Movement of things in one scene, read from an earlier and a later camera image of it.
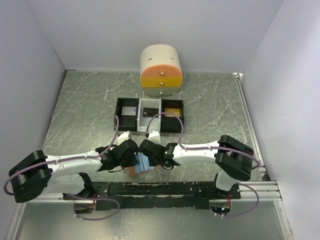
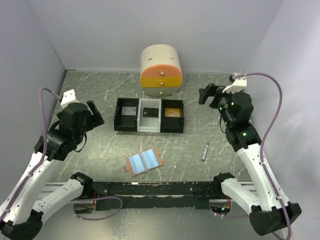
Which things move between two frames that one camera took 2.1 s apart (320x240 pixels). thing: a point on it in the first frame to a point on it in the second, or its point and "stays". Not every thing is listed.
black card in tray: (150, 112) stays
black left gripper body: (126, 162) to (79, 135)
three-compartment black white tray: (134, 114) stays
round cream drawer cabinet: (161, 71) stays
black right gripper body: (153, 162) to (223, 103)
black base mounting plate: (149, 196) stays
